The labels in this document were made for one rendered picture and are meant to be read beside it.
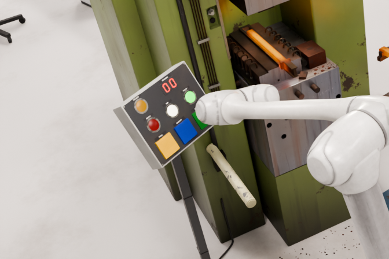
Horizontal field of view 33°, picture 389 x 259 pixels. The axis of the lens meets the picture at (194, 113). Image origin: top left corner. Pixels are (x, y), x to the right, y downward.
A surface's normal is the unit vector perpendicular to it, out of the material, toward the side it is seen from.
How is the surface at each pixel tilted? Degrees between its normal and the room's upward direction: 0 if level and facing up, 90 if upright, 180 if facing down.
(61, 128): 0
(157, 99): 60
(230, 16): 90
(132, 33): 90
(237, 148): 90
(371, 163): 79
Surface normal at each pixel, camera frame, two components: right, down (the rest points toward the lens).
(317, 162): -0.79, 0.42
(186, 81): 0.50, -0.16
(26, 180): -0.22, -0.80
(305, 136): 0.35, 0.48
